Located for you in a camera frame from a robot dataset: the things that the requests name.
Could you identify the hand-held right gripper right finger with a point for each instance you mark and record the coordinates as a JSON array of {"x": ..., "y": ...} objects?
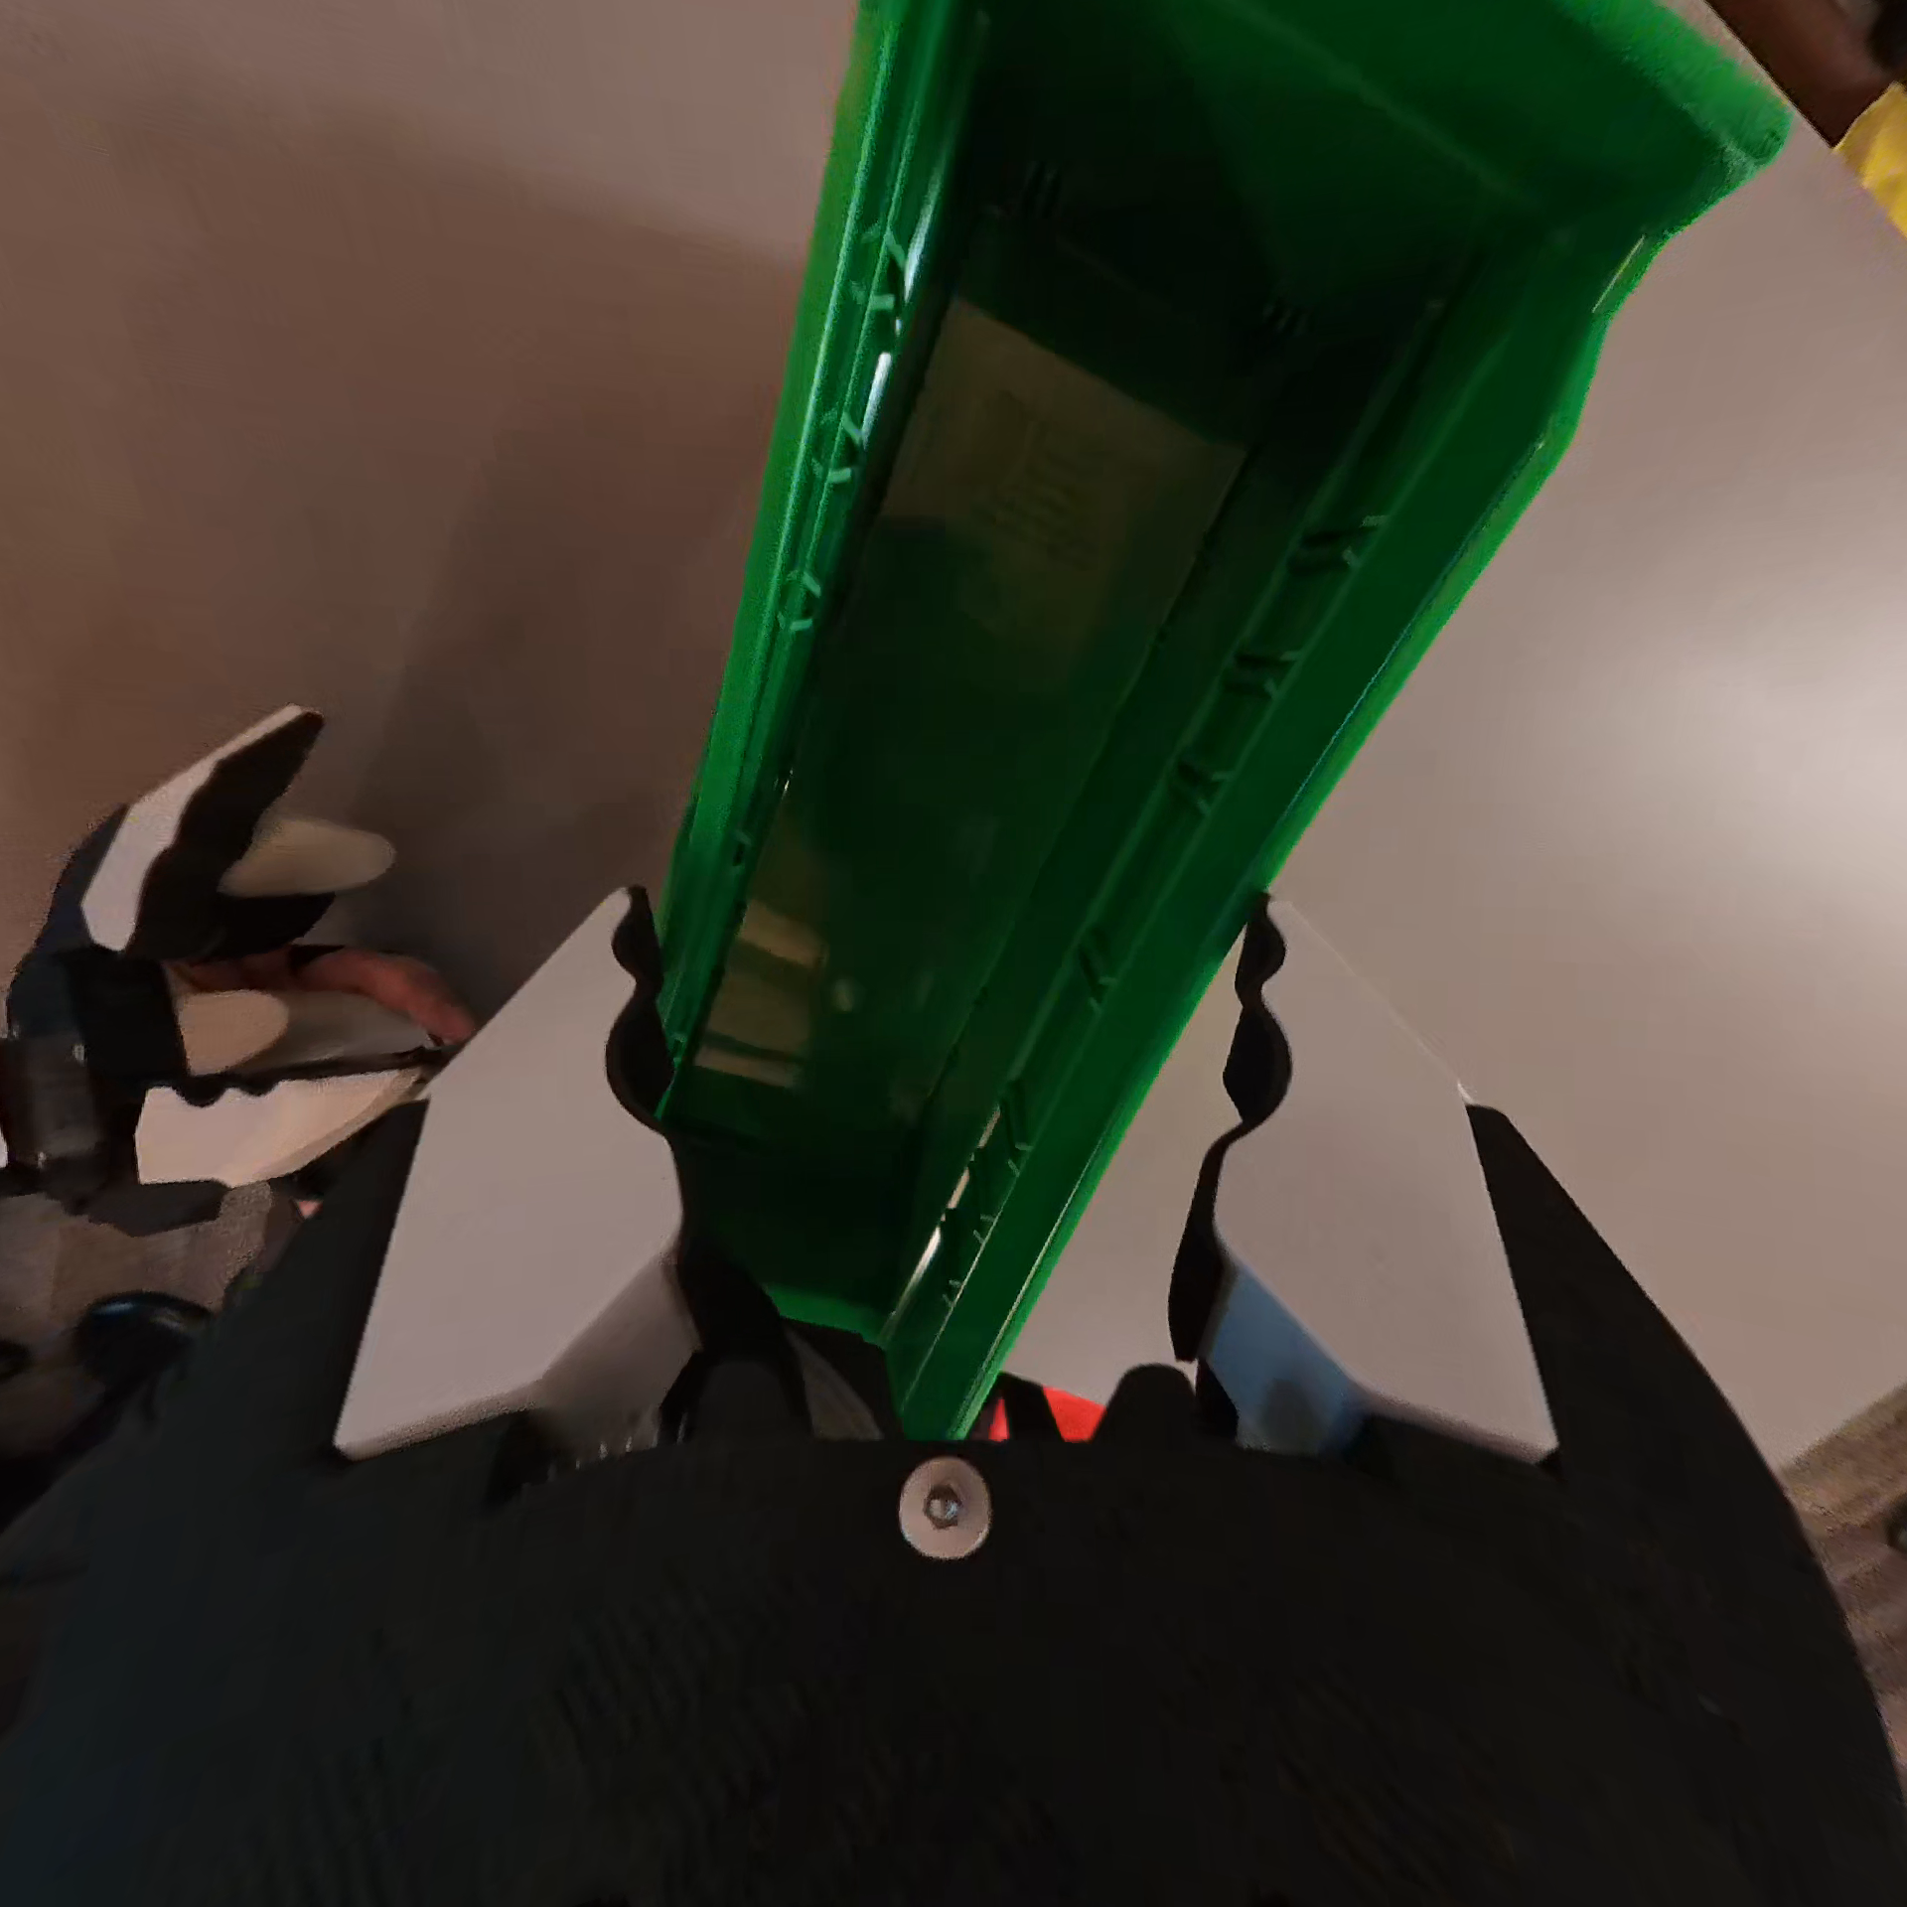
[{"x": 1370, "y": 1238}]

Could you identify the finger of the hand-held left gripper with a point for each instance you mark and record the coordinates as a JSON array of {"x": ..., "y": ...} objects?
[
  {"x": 255, "y": 1133},
  {"x": 152, "y": 851}
]

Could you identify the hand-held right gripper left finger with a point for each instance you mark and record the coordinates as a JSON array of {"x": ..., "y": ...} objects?
[{"x": 508, "y": 1238}]

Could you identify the green plastic bin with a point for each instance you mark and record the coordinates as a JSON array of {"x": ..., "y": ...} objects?
[{"x": 1118, "y": 594}]

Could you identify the person's left hand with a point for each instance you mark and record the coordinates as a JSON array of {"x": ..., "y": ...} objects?
[{"x": 389, "y": 983}]

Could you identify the orange red object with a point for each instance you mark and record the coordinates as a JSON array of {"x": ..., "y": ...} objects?
[{"x": 1042, "y": 1412}]

